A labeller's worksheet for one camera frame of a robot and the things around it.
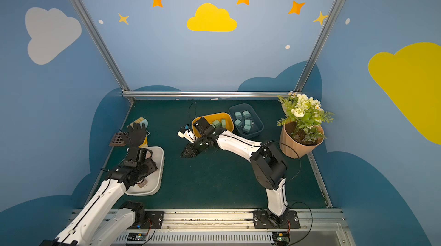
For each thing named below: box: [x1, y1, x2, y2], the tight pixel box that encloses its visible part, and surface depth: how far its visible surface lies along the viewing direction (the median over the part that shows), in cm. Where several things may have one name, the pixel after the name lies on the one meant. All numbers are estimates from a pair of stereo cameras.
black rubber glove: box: [122, 121, 147, 160], surface depth 101 cm
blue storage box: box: [228, 102, 265, 139], surface depth 112 cm
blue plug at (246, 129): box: [242, 124, 251, 134], surface depth 106 cm
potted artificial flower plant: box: [276, 90, 335, 159], surface depth 80 cm
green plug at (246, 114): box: [242, 110, 251, 119], surface depth 113 cm
